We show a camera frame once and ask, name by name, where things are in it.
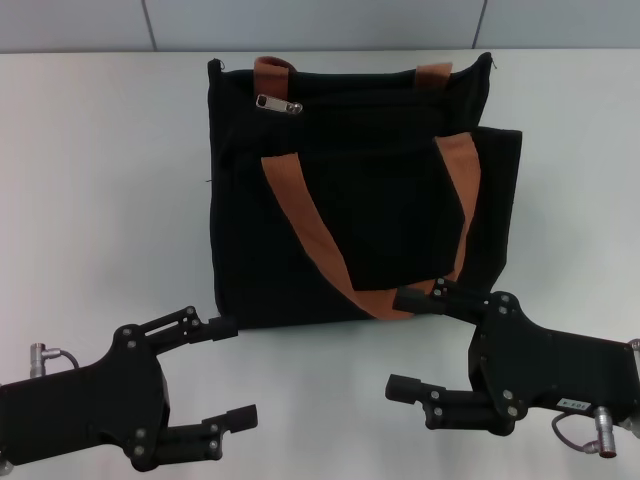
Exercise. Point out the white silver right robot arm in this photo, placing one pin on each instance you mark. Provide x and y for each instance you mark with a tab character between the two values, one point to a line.
635	345

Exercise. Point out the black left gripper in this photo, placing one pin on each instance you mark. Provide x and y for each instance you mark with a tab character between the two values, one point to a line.
75	410

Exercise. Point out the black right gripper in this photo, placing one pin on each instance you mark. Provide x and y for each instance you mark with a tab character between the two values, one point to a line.
550	370

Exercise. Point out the silver zipper pull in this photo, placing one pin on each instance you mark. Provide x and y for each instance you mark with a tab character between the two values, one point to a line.
277	103

